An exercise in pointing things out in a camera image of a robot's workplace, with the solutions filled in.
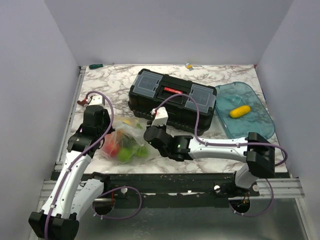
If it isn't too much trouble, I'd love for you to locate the clear plastic bag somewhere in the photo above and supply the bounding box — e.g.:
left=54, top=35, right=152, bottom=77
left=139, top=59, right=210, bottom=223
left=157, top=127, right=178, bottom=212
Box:
left=98, top=116, right=159, bottom=164

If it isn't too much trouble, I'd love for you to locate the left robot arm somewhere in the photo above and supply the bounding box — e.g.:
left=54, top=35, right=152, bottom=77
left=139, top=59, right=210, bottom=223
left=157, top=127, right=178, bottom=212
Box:
left=28, top=104, right=114, bottom=240

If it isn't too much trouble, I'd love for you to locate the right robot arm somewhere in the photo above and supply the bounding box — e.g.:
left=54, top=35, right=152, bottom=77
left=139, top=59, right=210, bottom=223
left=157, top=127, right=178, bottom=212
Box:
left=143, top=125, right=275, bottom=190

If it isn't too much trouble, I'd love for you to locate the yellow fake fruit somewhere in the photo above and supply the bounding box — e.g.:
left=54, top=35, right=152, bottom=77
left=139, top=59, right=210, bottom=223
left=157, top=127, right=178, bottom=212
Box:
left=122, top=120, right=135, bottom=127

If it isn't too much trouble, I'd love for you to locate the green fake fruit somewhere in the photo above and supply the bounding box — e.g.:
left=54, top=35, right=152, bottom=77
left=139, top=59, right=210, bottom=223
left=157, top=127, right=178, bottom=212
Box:
left=116, top=148, right=133, bottom=163
left=135, top=146, right=149, bottom=158

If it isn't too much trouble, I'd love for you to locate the red fake fruit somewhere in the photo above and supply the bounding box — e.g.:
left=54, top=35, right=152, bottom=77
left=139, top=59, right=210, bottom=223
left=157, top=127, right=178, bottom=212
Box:
left=102, top=142, right=120, bottom=158

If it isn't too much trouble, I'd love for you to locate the yellow fake corn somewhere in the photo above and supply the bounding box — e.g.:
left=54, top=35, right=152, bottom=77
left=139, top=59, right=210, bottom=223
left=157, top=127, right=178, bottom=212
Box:
left=229, top=105, right=251, bottom=119

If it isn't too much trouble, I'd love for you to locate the black plastic toolbox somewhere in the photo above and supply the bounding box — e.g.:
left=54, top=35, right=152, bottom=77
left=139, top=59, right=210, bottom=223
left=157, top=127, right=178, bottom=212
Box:
left=128, top=68, right=217, bottom=136

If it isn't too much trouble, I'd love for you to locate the small yellow blue brush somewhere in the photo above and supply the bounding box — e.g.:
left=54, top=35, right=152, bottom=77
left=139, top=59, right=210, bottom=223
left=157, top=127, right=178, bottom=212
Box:
left=185, top=63, right=194, bottom=71

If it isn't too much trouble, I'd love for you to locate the blue transparent tray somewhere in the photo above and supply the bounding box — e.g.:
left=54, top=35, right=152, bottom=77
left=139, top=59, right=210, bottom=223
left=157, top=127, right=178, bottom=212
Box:
left=215, top=81, right=275, bottom=140

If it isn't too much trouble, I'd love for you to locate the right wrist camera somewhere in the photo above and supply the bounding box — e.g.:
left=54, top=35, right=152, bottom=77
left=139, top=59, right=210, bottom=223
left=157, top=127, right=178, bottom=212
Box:
left=151, top=106, right=169, bottom=127

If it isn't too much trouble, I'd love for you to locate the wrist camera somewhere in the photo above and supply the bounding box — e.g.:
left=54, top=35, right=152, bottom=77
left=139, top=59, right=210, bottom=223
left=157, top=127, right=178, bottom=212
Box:
left=151, top=106, right=169, bottom=127
left=85, top=95, right=106, bottom=108

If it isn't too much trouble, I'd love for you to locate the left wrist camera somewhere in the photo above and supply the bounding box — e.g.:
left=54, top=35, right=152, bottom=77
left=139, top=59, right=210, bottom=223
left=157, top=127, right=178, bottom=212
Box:
left=85, top=95, right=106, bottom=108

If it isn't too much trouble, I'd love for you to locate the brown handled tool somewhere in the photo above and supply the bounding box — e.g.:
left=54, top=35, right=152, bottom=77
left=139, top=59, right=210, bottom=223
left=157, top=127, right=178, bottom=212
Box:
left=77, top=99, right=88, bottom=107

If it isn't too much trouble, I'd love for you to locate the green handled screwdriver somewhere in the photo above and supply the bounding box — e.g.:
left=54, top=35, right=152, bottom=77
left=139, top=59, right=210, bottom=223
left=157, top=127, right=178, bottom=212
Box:
left=88, top=63, right=115, bottom=70

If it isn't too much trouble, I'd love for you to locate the black metal base rail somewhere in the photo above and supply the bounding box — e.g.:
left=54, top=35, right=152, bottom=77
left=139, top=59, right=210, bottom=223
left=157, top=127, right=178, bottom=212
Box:
left=80, top=172, right=260, bottom=210

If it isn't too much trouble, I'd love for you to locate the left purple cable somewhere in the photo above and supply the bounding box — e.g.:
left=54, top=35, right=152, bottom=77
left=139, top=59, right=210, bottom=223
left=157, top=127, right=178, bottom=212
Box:
left=43, top=90, right=115, bottom=238

